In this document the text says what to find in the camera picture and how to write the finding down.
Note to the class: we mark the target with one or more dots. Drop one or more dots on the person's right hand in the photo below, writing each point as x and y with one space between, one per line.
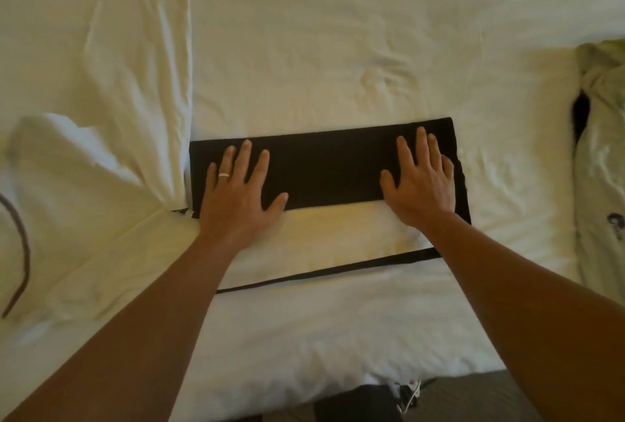
422 190

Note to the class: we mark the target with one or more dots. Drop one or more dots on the person's right leg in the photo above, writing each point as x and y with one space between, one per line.
356 405

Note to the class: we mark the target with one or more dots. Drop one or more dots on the person's left hand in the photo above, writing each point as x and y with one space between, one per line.
236 207

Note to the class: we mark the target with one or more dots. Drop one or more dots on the person's left forearm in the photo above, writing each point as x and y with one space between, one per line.
127 348

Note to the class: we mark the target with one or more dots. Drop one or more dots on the white bed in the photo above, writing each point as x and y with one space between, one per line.
391 26

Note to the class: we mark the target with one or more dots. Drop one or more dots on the white power strip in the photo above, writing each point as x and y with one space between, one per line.
408 395

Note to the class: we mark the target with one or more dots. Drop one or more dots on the white printed t-shirt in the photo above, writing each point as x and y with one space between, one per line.
605 182

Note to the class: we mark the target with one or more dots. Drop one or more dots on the white and black t-shirt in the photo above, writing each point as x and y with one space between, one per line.
332 163

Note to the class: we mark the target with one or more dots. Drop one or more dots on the person's right forearm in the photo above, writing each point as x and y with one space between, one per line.
537 319

